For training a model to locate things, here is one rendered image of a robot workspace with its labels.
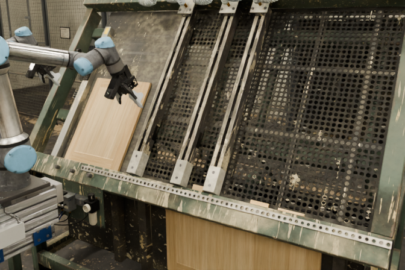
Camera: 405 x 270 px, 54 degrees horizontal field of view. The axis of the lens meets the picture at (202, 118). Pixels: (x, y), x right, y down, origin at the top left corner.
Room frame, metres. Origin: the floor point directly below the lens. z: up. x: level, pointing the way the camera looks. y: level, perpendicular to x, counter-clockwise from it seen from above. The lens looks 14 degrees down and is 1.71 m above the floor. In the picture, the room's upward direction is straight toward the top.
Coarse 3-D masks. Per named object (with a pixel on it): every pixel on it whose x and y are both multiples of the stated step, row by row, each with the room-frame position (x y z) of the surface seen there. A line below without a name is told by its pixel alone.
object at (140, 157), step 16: (192, 0) 2.51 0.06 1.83; (192, 16) 2.50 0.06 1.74; (192, 32) 2.50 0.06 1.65; (176, 48) 2.39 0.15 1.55; (176, 64) 2.34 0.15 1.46; (160, 80) 2.29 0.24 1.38; (160, 96) 2.22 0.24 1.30; (160, 112) 2.20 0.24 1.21; (144, 128) 2.14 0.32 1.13; (144, 144) 2.07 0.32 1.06; (144, 160) 2.06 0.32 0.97
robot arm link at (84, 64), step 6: (78, 54) 1.73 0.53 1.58; (84, 54) 1.70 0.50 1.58; (90, 54) 1.69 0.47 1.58; (96, 54) 1.69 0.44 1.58; (78, 60) 1.66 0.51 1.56; (84, 60) 1.66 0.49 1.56; (90, 60) 1.67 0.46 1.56; (96, 60) 1.68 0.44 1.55; (102, 60) 1.70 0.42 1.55; (78, 66) 1.65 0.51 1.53; (84, 66) 1.65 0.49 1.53; (90, 66) 1.66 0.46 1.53; (96, 66) 1.69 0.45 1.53; (78, 72) 1.68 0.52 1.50; (84, 72) 1.65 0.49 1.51; (90, 72) 1.69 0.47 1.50
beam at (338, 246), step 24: (48, 168) 2.30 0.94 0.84; (72, 168) 2.22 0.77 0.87; (96, 168) 2.14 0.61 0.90; (120, 192) 1.98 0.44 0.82; (144, 192) 1.92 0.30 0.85; (216, 216) 1.69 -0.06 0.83; (240, 216) 1.64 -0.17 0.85; (288, 240) 1.50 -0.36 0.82; (312, 240) 1.46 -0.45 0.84; (336, 240) 1.43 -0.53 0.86; (384, 264) 1.32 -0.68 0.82
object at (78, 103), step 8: (112, 32) 2.82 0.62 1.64; (88, 80) 2.61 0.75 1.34; (80, 88) 2.59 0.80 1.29; (88, 88) 2.60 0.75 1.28; (80, 96) 2.55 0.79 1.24; (72, 104) 2.54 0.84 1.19; (80, 104) 2.53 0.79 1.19; (72, 112) 2.50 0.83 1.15; (72, 120) 2.47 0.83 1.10; (64, 128) 2.44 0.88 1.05; (72, 128) 2.47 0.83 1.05; (64, 136) 2.41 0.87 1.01; (56, 144) 2.40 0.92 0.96; (64, 144) 2.40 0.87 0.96; (56, 152) 2.36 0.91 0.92
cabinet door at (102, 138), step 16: (96, 80) 2.60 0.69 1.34; (96, 96) 2.52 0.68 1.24; (128, 96) 2.40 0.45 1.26; (144, 96) 2.34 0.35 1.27; (96, 112) 2.44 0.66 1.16; (112, 112) 2.38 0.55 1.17; (128, 112) 2.33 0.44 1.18; (80, 128) 2.42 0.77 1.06; (96, 128) 2.36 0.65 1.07; (112, 128) 2.31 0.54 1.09; (128, 128) 2.25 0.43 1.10; (80, 144) 2.34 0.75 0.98; (96, 144) 2.29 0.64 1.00; (112, 144) 2.24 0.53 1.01; (128, 144) 2.20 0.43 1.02; (80, 160) 2.27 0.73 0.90; (96, 160) 2.21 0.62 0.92; (112, 160) 2.17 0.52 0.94
